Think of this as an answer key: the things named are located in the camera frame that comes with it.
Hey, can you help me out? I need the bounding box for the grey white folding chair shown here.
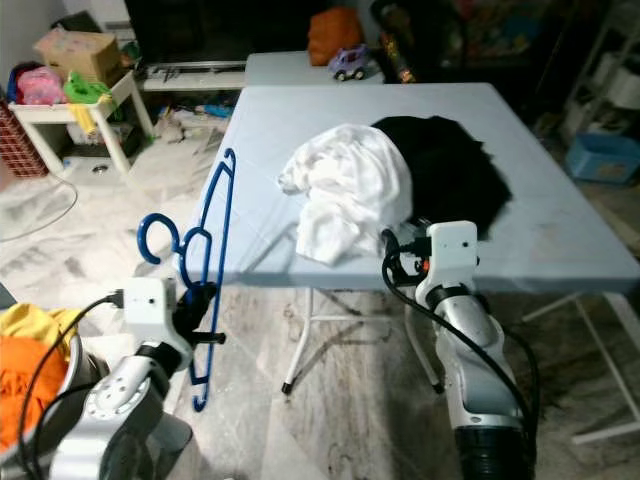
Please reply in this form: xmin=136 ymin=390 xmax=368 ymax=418
xmin=520 ymin=290 xmax=640 ymax=446

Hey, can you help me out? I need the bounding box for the brown cardboard box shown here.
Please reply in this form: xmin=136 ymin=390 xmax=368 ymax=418
xmin=35 ymin=28 xmax=126 ymax=86

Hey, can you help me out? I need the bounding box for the orange garment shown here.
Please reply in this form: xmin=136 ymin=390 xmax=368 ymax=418
xmin=0 ymin=335 xmax=66 ymax=451

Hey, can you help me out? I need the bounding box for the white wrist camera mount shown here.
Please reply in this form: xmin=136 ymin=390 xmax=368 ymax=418
xmin=428 ymin=222 xmax=479 ymax=291
xmin=123 ymin=278 xmax=186 ymax=351

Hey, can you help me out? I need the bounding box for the purple toy car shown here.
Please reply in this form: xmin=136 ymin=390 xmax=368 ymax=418
xmin=328 ymin=45 xmax=371 ymax=81

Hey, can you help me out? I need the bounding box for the light blue plastic basket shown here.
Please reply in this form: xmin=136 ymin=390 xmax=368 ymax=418
xmin=565 ymin=132 xmax=640 ymax=186

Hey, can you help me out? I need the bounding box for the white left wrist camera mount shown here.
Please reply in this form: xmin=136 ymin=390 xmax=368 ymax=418
xmin=123 ymin=278 xmax=186 ymax=351

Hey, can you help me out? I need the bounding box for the yellow garment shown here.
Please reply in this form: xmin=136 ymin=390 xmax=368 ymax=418
xmin=0 ymin=303 xmax=76 ymax=351

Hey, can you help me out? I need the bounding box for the green toy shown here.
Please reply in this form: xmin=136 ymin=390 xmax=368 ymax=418
xmin=63 ymin=72 xmax=116 ymax=106

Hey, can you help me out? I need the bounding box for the grey laundry basket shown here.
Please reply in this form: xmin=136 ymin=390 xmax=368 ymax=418
xmin=0 ymin=285 xmax=106 ymax=480

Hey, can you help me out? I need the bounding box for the white garment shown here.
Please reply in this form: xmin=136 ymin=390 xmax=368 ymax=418
xmin=278 ymin=123 xmax=416 ymax=267

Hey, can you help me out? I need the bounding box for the pink toy bag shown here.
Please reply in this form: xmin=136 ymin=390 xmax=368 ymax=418
xmin=15 ymin=65 xmax=69 ymax=106

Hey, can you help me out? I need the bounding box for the black television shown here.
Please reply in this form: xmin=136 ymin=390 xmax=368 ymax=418
xmin=125 ymin=0 xmax=316 ymax=66

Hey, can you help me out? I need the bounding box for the white rectangular table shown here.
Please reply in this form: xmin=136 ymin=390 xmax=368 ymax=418
xmin=245 ymin=50 xmax=391 ymax=89

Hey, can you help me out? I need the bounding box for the black garment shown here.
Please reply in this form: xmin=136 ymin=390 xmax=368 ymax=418
xmin=372 ymin=115 xmax=516 ymax=239

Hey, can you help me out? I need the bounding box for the orange bag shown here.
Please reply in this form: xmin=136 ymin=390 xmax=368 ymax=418
xmin=308 ymin=8 xmax=364 ymax=66

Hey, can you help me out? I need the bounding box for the small white wooden table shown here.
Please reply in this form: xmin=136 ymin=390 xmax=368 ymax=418
xmin=10 ymin=70 xmax=156 ymax=181

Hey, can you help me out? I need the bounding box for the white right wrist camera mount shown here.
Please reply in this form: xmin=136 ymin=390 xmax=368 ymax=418
xmin=428 ymin=222 xmax=479 ymax=291

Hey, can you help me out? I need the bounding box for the white drawer shelf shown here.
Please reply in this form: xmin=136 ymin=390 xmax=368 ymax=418
xmin=560 ymin=0 xmax=640 ymax=131

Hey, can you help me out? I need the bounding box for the white low shelf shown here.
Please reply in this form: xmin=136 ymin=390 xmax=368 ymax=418
xmin=140 ymin=60 xmax=249 ymax=93

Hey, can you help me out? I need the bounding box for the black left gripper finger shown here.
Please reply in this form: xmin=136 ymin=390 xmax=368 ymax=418
xmin=175 ymin=282 xmax=217 ymax=317

